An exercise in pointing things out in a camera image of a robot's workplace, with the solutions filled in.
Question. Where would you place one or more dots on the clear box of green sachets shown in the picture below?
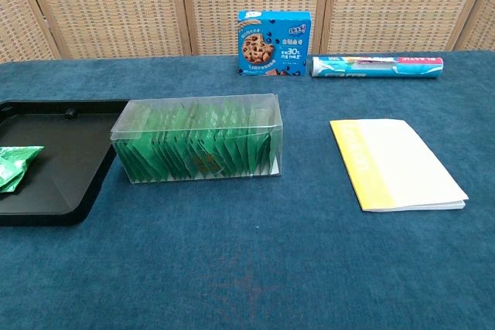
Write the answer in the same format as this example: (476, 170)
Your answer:
(193, 133)

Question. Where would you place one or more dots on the blue cookie box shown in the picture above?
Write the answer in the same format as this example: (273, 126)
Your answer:
(286, 28)

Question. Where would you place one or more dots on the plastic wrap roll box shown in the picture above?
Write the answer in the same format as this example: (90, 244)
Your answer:
(379, 67)

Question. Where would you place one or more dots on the black plastic tray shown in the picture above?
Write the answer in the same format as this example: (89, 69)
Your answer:
(58, 175)

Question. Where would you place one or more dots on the blue table cloth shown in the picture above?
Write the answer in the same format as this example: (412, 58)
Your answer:
(247, 260)

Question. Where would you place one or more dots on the yellow and white booklet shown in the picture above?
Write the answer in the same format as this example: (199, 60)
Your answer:
(406, 164)

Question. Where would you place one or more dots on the woven folding screen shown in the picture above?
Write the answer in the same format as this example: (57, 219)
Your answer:
(116, 5)

